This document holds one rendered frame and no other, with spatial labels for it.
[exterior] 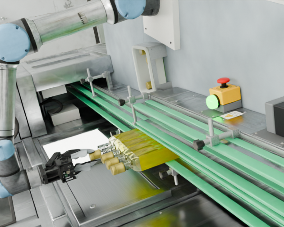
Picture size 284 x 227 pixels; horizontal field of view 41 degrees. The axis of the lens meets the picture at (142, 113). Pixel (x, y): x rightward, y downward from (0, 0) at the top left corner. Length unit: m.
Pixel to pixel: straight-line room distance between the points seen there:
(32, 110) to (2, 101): 0.90
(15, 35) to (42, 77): 1.07
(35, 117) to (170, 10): 1.19
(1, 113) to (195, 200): 0.75
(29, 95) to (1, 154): 1.00
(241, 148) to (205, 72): 0.45
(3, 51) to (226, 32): 0.69
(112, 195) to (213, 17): 0.72
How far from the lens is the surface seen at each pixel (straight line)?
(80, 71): 2.34
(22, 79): 2.29
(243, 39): 1.16
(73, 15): 1.31
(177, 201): 1.37
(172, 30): 1.47
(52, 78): 2.31
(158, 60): 1.61
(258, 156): 0.96
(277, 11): 1.04
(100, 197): 1.43
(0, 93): 1.43
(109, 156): 1.41
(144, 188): 1.43
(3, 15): 5.02
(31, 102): 2.32
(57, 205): 1.48
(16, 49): 1.26
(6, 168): 1.37
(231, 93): 1.20
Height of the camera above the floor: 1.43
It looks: 19 degrees down
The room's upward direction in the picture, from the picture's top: 107 degrees counter-clockwise
